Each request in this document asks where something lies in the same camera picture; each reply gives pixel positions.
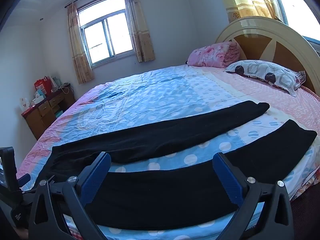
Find large bright window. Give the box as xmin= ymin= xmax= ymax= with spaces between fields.
xmin=269 ymin=0 xmax=320 ymax=45

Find red paper bag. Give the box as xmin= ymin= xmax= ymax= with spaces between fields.
xmin=34 ymin=76 xmax=52 ymax=97

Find cream and wood headboard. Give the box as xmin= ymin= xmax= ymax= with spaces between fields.
xmin=215 ymin=16 xmax=320 ymax=98

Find beige floral curtain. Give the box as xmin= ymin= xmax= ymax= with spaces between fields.
xmin=122 ymin=0 xmax=156 ymax=63
xmin=65 ymin=2 xmax=95 ymax=85

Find white floral box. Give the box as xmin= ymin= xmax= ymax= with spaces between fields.
xmin=20 ymin=97 xmax=32 ymax=112

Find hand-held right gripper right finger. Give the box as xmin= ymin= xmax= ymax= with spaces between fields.
xmin=212 ymin=152 xmax=294 ymax=240

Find teal paper bag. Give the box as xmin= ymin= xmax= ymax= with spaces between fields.
xmin=51 ymin=76 xmax=63 ymax=90

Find bed with patterned sheet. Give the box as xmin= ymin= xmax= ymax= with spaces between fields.
xmin=16 ymin=64 xmax=320 ymax=240

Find teal box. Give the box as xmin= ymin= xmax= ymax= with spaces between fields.
xmin=35 ymin=90 xmax=47 ymax=103

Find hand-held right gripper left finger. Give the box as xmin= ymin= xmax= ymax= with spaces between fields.
xmin=29 ymin=151 xmax=112 ymax=240

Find patterned pillow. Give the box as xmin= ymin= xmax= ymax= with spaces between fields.
xmin=223 ymin=60 xmax=307 ymax=97

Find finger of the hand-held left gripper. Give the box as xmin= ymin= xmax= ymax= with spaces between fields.
xmin=17 ymin=173 xmax=32 ymax=187

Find wooden desk with drawers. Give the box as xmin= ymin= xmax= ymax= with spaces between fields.
xmin=21 ymin=84 xmax=77 ymax=140

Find black pants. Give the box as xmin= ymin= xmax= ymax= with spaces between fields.
xmin=37 ymin=100 xmax=318 ymax=231

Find pink floral folded blanket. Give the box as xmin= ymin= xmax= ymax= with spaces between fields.
xmin=187 ymin=41 xmax=247 ymax=68

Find sliding window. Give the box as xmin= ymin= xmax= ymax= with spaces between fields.
xmin=76 ymin=0 xmax=134 ymax=68

